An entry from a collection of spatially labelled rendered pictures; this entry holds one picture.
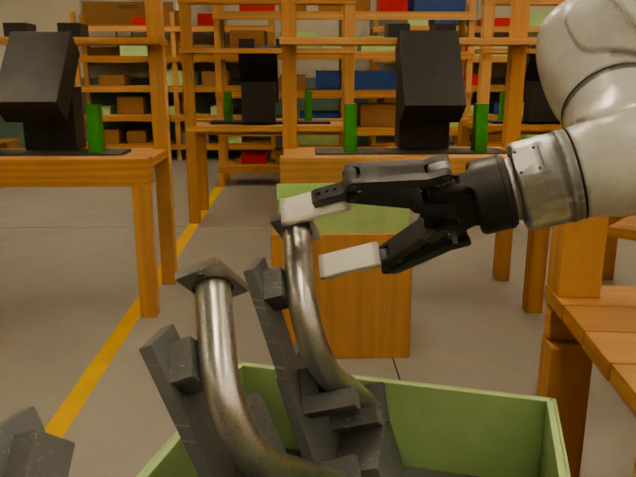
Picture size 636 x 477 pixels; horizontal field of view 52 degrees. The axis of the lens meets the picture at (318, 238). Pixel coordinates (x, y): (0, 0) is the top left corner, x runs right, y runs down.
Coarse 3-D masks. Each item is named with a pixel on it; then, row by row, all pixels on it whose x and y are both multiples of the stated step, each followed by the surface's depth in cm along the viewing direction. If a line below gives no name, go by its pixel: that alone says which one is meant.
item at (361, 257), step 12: (336, 252) 74; (348, 252) 73; (360, 252) 73; (372, 252) 72; (324, 264) 74; (336, 264) 73; (348, 264) 73; (360, 264) 72; (372, 264) 72; (324, 276) 73; (336, 276) 73
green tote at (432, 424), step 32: (256, 384) 89; (416, 384) 83; (288, 416) 89; (416, 416) 84; (448, 416) 83; (480, 416) 82; (512, 416) 80; (544, 416) 79; (288, 448) 90; (416, 448) 85; (448, 448) 84; (480, 448) 83; (512, 448) 81; (544, 448) 78
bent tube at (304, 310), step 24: (288, 240) 68; (312, 240) 72; (288, 264) 67; (312, 264) 68; (288, 288) 66; (312, 288) 66; (312, 312) 64; (312, 336) 64; (312, 360) 65; (336, 384) 68; (360, 384) 75
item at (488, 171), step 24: (480, 168) 62; (504, 168) 61; (432, 192) 63; (456, 192) 62; (480, 192) 61; (504, 192) 61; (432, 216) 65; (456, 216) 65; (480, 216) 62; (504, 216) 62
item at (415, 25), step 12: (540, 12) 985; (372, 24) 998; (384, 24) 982; (420, 24) 981; (432, 24) 997; (456, 24) 983; (480, 24) 1014; (504, 24) 988; (540, 24) 989; (372, 60) 1031; (384, 60) 986; (492, 60) 991; (504, 60) 991; (492, 108) 1024; (372, 144) 1021; (384, 144) 1022; (492, 144) 1023
